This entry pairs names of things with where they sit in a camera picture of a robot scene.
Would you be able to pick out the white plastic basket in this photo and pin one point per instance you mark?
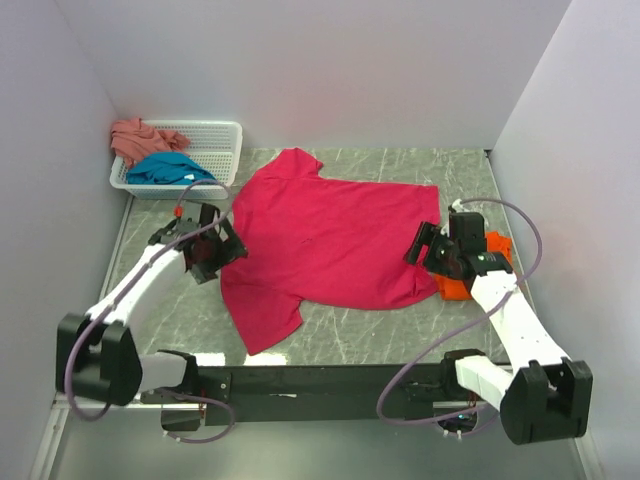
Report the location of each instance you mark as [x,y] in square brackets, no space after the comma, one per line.
[214,145]

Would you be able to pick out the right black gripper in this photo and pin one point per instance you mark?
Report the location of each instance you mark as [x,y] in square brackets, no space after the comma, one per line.
[425,235]

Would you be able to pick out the teal blue t-shirt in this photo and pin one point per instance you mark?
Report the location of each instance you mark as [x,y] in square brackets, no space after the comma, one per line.
[167,168]

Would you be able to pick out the salmon pink t-shirt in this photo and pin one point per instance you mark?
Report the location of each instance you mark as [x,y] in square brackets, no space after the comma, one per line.
[134,140]

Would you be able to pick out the magenta t-shirt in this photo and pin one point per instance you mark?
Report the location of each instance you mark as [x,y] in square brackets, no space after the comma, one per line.
[328,241]

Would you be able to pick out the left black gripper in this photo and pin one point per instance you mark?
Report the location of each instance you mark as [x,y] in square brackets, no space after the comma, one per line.
[233,247]

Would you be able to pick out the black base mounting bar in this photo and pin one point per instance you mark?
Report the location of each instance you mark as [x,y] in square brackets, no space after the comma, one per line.
[318,393]

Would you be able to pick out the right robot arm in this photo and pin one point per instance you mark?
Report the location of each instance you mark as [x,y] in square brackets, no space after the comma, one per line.
[545,395]

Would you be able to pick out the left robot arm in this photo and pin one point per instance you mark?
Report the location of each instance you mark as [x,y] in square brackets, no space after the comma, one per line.
[97,356]

